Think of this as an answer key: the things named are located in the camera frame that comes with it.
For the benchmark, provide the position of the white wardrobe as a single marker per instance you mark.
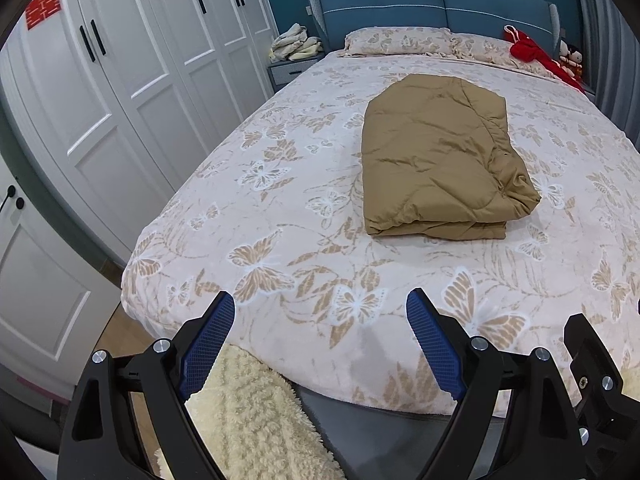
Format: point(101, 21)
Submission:
point(150, 85)

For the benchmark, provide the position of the tan quilted jacket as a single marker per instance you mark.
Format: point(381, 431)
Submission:
point(435, 160)

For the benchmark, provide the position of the grey nightstand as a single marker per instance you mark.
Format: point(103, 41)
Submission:
point(586, 87)
point(290, 75)

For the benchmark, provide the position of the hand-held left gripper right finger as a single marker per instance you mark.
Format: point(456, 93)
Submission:
point(435, 340)

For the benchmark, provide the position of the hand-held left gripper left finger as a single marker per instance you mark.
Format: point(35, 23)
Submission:
point(207, 340)

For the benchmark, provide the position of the blue upholstered bed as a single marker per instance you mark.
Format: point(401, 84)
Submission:
point(380, 5)

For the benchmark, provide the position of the grey blue curtain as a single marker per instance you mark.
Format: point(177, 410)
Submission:
point(610, 35)

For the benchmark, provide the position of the pile of pale clothes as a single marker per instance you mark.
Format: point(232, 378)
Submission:
point(295, 45)

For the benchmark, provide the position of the red garment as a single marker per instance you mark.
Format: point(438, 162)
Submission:
point(532, 52)

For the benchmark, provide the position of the plush dolls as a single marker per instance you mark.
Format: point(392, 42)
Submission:
point(571, 57)

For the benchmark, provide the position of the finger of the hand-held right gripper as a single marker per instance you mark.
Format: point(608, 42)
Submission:
point(585, 335)

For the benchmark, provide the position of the floral print pillow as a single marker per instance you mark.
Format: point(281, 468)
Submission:
point(395, 42)
point(485, 50)

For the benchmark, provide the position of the red paper decal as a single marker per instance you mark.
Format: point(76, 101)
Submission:
point(42, 10)

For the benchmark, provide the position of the white cabinet with black knobs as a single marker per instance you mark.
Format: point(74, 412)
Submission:
point(45, 285)

